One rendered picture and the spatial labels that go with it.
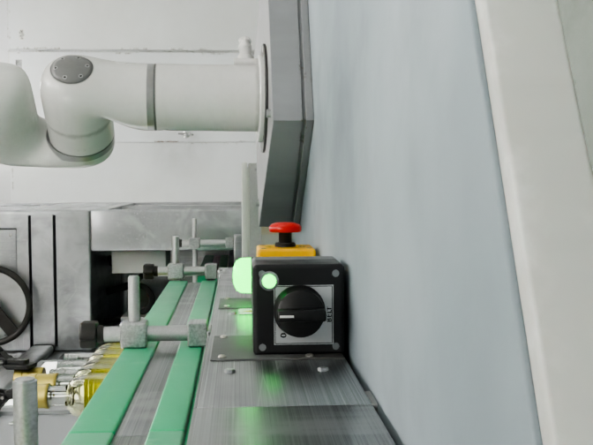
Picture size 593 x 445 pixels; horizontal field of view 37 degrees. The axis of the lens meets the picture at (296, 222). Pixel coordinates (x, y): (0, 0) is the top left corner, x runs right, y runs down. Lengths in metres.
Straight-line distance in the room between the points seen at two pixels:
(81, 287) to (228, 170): 2.79
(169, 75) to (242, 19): 3.94
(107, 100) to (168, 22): 3.96
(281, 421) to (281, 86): 0.65
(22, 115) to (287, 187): 0.39
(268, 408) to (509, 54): 0.33
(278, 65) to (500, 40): 0.82
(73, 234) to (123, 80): 1.19
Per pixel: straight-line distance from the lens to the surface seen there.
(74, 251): 2.39
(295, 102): 1.14
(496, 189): 0.34
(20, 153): 1.34
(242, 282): 1.06
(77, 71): 1.25
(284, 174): 1.25
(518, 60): 0.36
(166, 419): 0.65
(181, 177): 5.11
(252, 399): 0.63
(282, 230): 1.06
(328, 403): 0.62
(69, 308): 2.41
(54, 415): 1.71
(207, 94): 1.23
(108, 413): 0.68
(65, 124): 1.27
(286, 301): 0.74
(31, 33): 5.29
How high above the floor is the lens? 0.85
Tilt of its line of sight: 4 degrees down
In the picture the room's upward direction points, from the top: 90 degrees counter-clockwise
